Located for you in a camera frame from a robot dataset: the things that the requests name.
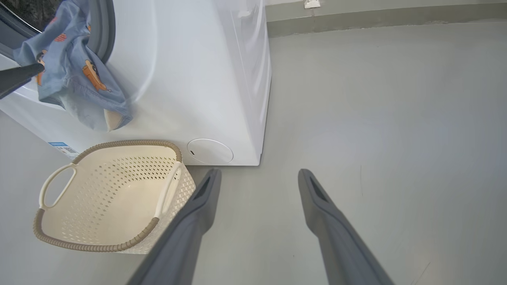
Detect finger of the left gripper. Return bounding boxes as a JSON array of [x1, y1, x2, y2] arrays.
[[0, 63, 45, 99]]

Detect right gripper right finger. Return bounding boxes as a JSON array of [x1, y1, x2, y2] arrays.
[[298, 168, 395, 285]]

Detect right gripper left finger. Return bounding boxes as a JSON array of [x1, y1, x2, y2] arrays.
[[126, 168, 222, 285]]

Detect blue cartoon print garment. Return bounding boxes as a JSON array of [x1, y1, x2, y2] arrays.
[[13, 0, 134, 132]]

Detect washing machine drum interior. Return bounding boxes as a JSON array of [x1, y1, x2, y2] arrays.
[[2, 0, 66, 32]]

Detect white front-load washing machine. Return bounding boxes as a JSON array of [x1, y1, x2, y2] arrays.
[[0, 0, 272, 167]]

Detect cream perforated laundry basket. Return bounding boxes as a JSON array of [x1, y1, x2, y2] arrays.
[[33, 139, 196, 254]]

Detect blue energy label sticker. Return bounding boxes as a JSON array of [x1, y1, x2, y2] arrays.
[[48, 141, 80, 160]]

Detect round white drain filter cover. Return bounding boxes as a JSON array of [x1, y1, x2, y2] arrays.
[[187, 138, 234, 164]]

